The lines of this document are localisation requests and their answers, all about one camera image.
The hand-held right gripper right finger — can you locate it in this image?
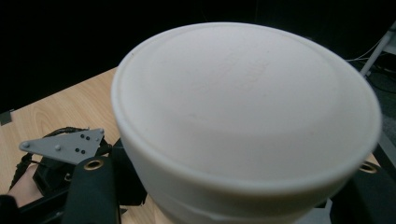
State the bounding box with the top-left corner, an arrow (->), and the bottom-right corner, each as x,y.
329,183 -> 359,224

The white cable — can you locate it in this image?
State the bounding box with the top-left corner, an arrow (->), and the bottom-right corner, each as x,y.
345,40 -> 382,63

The black tape piece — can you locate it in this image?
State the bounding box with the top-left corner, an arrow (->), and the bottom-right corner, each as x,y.
0,109 -> 15,127

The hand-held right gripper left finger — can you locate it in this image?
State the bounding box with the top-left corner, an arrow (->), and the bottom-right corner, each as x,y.
111,138 -> 149,207

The metal stand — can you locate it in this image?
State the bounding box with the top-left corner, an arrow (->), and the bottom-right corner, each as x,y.
359,21 -> 396,77

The white bowl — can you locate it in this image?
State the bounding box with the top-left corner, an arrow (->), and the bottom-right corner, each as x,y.
110,21 -> 383,224

